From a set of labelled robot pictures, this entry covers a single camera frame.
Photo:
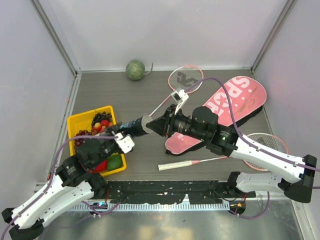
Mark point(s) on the white slotted cable duct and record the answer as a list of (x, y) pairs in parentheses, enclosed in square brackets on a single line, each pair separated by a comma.
[(184, 206)]

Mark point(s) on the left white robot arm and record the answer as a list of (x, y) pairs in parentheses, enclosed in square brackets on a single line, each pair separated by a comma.
[(74, 181)]

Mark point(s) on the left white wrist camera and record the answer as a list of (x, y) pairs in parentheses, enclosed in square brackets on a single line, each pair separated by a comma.
[(125, 143)]

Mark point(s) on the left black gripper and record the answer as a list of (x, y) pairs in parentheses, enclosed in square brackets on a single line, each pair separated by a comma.
[(113, 130)]

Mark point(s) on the black shuttlecock tube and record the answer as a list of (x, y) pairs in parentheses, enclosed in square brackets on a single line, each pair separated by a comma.
[(133, 128)]

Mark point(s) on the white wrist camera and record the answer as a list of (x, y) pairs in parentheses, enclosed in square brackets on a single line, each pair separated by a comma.
[(180, 97), (125, 143)]

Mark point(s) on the green lime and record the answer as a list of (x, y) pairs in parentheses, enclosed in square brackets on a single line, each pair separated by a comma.
[(114, 162)]

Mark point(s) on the pink racket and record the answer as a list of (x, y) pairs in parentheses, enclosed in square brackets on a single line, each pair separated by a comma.
[(265, 139), (185, 78)]

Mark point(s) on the pink racket bag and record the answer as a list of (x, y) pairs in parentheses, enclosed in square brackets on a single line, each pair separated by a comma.
[(247, 97)]

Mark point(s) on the red apple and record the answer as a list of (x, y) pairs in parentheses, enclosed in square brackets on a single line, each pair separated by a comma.
[(101, 167)]

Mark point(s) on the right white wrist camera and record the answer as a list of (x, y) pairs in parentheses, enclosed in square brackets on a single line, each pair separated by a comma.
[(180, 97)]

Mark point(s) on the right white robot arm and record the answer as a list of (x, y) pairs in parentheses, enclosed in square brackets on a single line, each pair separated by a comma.
[(291, 175)]

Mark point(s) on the yellow plastic tray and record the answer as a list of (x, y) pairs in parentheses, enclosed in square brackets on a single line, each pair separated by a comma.
[(83, 121)]

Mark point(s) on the dark grape bunch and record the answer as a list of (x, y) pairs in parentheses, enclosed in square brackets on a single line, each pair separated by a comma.
[(104, 118)]

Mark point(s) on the green melon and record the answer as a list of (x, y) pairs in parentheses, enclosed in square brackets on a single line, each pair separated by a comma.
[(135, 70)]

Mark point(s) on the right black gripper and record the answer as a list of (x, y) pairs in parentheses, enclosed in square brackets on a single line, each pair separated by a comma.
[(165, 124)]

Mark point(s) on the red strawberries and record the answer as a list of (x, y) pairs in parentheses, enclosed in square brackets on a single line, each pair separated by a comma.
[(100, 126)]

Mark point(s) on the clear tube lid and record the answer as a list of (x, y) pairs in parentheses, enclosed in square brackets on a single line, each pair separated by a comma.
[(144, 121)]

